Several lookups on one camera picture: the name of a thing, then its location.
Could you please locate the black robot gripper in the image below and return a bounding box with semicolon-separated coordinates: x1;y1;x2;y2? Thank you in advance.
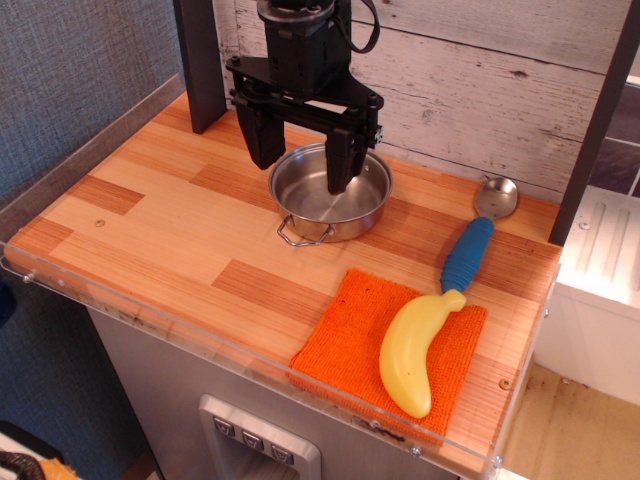
226;1;384;195

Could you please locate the blue handled metal spoon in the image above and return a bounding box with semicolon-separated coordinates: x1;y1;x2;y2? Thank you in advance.
440;177;519;293

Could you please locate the small steel pot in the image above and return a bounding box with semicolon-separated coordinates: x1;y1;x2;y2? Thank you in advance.
269;143;393;247

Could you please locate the orange knitted cloth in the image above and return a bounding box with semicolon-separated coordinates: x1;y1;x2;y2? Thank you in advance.
289;269;489;445

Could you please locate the yellow plastic banana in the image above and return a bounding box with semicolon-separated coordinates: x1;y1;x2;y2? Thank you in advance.
379;290;466;419

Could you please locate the clear acrylic front guard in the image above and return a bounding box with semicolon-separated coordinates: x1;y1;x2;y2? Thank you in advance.
5;232;560;478

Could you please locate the grey cabinet with dispenser panel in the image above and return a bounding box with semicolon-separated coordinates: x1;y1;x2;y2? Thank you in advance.
90;309;487;479

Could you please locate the orange object bottom left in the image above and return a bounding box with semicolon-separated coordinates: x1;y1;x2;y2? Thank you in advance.
0;449;77;480

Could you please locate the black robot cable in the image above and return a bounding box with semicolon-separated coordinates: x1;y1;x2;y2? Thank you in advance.
346;0;381;55

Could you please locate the dark left upright post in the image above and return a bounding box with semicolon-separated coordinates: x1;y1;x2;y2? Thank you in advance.
173;0;227;134

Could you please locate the dark upright post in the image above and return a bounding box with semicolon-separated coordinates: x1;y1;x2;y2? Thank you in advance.
173;0;227;134
548;0;639;246

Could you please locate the dark right upright post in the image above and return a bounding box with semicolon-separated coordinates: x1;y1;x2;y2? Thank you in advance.
548;0;639;246

